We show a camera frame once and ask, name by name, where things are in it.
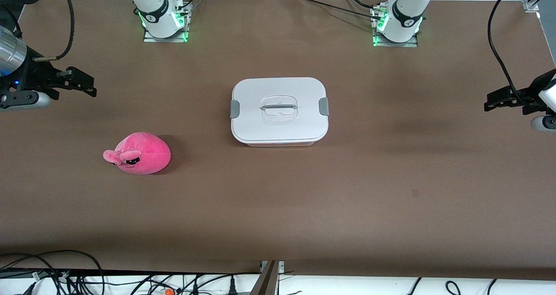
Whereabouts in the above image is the pink plush toy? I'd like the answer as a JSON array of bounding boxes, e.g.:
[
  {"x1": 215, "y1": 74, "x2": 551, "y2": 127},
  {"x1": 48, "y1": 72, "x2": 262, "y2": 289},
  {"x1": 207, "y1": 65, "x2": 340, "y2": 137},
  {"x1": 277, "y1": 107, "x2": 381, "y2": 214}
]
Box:
[{"x1": 103, "y1": 132, "x2": 172, "y2": 176}]

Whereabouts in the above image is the white container lid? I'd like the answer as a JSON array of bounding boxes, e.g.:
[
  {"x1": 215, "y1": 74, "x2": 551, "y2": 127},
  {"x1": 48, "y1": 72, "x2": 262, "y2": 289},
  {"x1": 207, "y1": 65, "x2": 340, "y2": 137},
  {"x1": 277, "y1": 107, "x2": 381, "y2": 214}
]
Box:
[{"x1": 230, "y1": 77, "x2": 329, "y2": 143}]

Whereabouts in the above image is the pink plastic box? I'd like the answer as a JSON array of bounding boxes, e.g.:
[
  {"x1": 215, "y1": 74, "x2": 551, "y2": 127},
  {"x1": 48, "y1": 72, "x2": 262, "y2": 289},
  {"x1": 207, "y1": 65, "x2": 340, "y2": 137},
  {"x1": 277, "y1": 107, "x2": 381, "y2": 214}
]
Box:
[{"x1": 241, "y1": 139, "x2": 318, "y2": 148}]

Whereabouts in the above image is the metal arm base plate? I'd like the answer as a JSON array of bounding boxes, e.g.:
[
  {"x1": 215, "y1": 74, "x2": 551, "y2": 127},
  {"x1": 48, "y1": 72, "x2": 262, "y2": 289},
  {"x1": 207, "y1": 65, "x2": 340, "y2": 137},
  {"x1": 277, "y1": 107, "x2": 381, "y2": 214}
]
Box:
[
  {"x1": 371, "y1": 4, "x2": 419, "y2": 48},
  {"x1": 143, "y1": 2, "x2": 190, "y2": 43}
]

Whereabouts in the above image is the black looped cable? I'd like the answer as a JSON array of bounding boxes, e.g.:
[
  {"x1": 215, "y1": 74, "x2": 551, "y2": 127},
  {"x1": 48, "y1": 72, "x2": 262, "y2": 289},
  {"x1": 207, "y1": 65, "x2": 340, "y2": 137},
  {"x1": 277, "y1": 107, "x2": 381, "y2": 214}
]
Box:
[{"x1": 0, "y1": 249, "x2": 106, "y2": 295}]

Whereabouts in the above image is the black cable on table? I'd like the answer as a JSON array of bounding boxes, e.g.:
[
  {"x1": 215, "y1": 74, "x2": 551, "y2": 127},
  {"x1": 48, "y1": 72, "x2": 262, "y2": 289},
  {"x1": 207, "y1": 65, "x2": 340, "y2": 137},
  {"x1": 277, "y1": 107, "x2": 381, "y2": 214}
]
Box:
[{"x1": 297, "y1": 0, "x2": 385, "y2": 22}]

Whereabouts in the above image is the aluminium frame strut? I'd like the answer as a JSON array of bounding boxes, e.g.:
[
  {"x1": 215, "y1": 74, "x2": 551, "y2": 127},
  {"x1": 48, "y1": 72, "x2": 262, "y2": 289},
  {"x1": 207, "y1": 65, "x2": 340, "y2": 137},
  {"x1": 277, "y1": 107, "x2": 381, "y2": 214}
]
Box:
[{"x1": 251, "y1": 260, "x2": 285, "y2": 295}]

